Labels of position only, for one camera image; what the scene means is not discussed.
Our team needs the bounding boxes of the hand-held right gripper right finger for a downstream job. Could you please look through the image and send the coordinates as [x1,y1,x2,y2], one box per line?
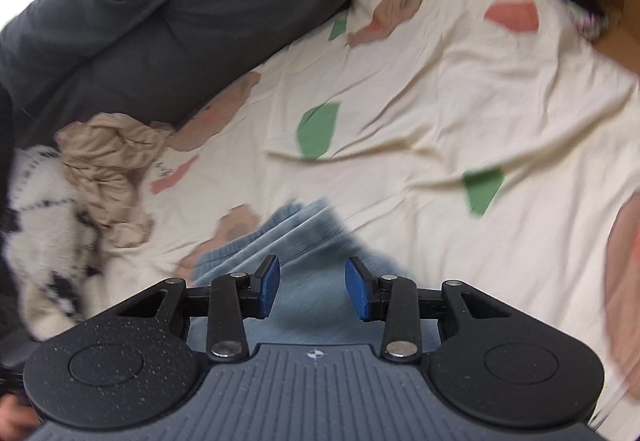
[345,256,511,364]

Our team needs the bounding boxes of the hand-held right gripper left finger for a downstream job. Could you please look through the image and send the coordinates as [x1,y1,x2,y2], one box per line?
[117,255,281,364]

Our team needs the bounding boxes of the light blue denim pants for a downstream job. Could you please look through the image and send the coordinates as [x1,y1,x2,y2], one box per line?
[187,198,443,357]

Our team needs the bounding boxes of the floral cloth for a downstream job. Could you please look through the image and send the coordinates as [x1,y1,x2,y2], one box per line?
[567,0,611,42]

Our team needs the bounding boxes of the beige crumpled cloth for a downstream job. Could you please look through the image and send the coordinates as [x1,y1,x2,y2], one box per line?
[55,113,173,249]

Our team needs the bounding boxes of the cream printed bed sheet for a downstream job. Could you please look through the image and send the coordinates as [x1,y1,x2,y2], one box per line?
[100,0,640,437]

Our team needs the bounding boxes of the dark grey duvet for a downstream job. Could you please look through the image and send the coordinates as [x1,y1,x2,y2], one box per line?
[0,0,413,152]

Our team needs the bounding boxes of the person's left hand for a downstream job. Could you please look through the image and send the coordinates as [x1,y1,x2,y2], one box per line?
[0,393,40,441]

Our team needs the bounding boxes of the white black fuzzy cloth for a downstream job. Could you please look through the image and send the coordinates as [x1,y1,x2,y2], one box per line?
[5,146,116,342]

